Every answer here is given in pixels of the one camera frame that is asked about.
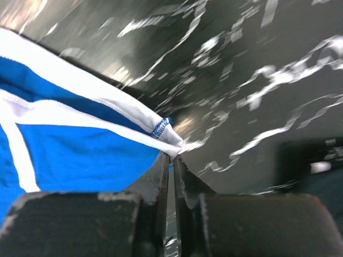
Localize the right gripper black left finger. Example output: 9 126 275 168
1 153 169 256

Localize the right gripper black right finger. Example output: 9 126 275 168
174 157 342 256

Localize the blue white underwear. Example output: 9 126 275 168
1 28 183 217

